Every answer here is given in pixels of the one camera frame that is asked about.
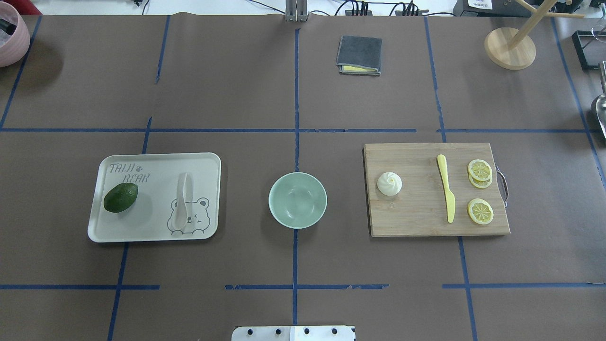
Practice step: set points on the aluminium frame post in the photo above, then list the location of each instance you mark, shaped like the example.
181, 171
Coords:
296, 10

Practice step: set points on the wooden cutting board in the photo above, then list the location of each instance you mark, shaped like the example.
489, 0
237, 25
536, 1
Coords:
420, 209

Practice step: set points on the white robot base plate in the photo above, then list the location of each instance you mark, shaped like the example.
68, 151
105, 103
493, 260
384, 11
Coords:
295, 333

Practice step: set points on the lemon slice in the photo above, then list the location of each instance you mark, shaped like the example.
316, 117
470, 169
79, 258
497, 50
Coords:
480, 183
480, 211
480, 170

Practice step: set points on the pink ice bowl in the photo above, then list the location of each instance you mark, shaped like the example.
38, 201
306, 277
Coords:
13, 47

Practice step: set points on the black glass rack tray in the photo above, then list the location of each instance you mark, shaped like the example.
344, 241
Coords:
590, 50

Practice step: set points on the upper lemon slice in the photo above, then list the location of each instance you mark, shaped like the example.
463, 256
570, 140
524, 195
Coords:
480, 170

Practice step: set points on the wooden mug tree stand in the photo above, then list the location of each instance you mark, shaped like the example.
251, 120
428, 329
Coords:
512, 48

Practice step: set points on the white steamed bun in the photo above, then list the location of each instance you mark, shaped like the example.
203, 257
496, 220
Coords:
389, 184

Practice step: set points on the lower lemon slice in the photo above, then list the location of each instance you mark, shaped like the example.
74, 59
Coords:
480, 211

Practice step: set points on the middle lemon slice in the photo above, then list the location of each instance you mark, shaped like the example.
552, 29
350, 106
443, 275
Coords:
480, 183

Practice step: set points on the white bear serving tray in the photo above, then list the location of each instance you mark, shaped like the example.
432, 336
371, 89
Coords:
150, 217

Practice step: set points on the yellow plastic knife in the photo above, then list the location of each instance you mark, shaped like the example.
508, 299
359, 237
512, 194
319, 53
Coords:
450, 198

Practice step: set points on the light green bowl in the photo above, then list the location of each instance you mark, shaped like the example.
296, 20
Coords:
297, 200

